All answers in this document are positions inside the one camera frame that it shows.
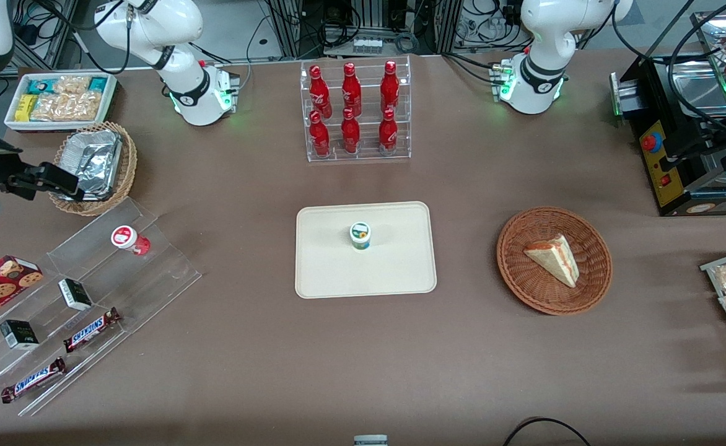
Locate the beige serving tray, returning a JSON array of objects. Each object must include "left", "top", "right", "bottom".
[{"left": 295, "top": 201, "right": 437, "bottom": 299}]

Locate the red gum bottle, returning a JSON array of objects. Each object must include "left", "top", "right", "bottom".
[{"left": 111, "top": 225, "right": 151, "bottom": 256}]

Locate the triangular sandwich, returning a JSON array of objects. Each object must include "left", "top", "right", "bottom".
[{"left": 523, "top": 234, "right": 580, "bottom": 289}]

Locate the clear bag of crackers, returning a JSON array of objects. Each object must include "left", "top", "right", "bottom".
[
  {"left": 30, "top": 92, "right": 102, "bottom": 121},
  {"left": 53, "top": 76, "right": 91, "bottom": 95}
]

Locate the black cable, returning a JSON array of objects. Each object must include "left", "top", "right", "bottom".
[{"left": 502, "top": 417, "right": 593, "bottom": 446}]

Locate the small round wicker basket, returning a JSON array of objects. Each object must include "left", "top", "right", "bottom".
[{"left": 49, "top": 121, "right": 138, "bottom": 216}]

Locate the large brown wicker basket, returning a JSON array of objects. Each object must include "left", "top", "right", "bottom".
[{"left": 496, "top": 206, "right": 613, "bottom": 316}]

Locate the clear acrylic tiered stand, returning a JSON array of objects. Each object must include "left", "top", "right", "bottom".
[
  {"left": 47, "top": 197, "right": 203, "bottom": 338},
  {"left": 0, "top": 254, "right": 133, "bottom": 417}
]

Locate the Snickers chocolate bar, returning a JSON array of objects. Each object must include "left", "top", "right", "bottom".
[
  {"left": 63, "top": 307, "right": 122, "bottom": 354},
  {"left": 1, "top": 356, "right": 67, "bottom": 404}
]

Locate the crumpled foil tray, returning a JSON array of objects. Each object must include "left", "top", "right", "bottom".
[{"left": 53, "top": 130, "right": 123, "bottom": 202}]

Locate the clear acrylic bottle rack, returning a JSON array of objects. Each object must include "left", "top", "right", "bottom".
[{"left": 300, "top": 55, "right": 412, "bottom": 163}]

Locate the red cola bottle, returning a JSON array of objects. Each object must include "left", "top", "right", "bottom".
[
  {"left": 342, "top": 62, "right": 362, "bottom": 117},
  {"left": 308, "top": 64, "right": 333, "bottom": 118},
  {"left": 341, "top": 108, "right": 361, "bottom": 154},
  {"left": 309, "top": 110, "right": 331, "bottom": 157},
  {"left": 380, "top": 60, "right": 400, "bottom": 113},
  {"left": 378, "top": 108, "right": 398, "bottom": 155}
]

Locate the small black box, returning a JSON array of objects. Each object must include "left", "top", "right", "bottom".
[
  {"left": 0, "top": 319, "right": 40, "bottom": 351},
  {"left": 58, "top": 278, "right": 94, "bottom": 311}
]

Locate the white snack bin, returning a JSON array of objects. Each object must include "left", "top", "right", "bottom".
[{"left": 4, "top": 72, "right": 118, "bottom": 133}]

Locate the green gum bottle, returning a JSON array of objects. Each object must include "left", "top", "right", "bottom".
[{"left": 349, "top": 222, "right": 372, "bottom": 251}]

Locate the black yellow control machine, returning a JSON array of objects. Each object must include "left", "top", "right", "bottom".
[{"left": 610, "top": 53, "right": 726, "bottom": 217}]

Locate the red plaid cookie box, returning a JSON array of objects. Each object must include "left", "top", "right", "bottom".
[{"left": 0, "top": 255, "right": 44, "bottom": 329}]

